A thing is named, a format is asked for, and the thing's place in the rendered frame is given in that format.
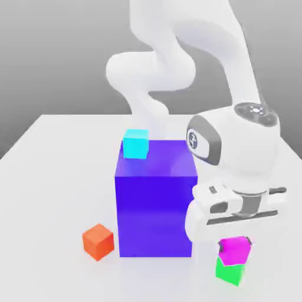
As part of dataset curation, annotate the small magenta cube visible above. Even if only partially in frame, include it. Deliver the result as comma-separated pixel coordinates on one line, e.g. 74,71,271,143
218,235,252,267

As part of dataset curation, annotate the small green cube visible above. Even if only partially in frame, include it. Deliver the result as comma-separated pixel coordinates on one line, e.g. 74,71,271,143
215,257,246,287

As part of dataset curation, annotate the large blue box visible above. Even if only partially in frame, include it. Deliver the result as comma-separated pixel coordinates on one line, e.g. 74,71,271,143
114,139,198,258

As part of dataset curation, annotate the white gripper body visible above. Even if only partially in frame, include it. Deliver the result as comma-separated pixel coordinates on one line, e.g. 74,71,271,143
184,199,282,244

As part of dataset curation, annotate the small orange cube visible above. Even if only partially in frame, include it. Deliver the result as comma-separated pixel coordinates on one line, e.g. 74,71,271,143
81,223,115,262

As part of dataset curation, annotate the small cyan cube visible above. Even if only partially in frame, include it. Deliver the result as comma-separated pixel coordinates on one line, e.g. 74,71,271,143
122,129,150,160

